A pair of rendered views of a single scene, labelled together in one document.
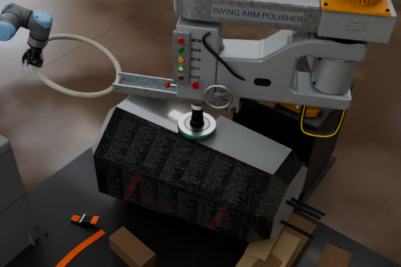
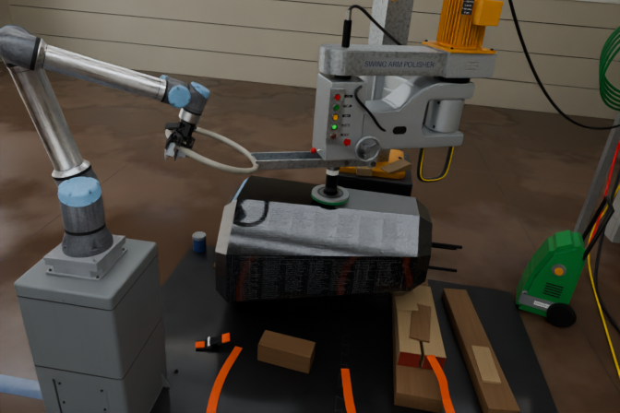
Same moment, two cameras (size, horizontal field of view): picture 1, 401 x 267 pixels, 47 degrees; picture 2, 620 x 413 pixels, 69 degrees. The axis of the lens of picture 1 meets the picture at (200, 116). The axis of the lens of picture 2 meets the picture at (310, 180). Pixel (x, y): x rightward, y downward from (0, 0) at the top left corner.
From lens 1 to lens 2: 1.31 m
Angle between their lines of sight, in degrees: 27
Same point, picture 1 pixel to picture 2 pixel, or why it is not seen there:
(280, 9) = (418, 57)
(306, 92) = (432, 134)
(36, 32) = (195, 104)
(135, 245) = (291, 342)
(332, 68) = (451, 107)
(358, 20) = (473, 60)
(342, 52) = (459, 91)
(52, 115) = not seen: hidden behind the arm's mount
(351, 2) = (466, 46)
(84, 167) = (174, 296)
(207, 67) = (356, 123)
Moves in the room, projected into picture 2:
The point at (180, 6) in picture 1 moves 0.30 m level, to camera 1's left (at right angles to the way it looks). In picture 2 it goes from (335, 64) to (277, 65)
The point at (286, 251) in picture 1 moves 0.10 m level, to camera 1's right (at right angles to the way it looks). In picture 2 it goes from (426, 299) to (439, 295)
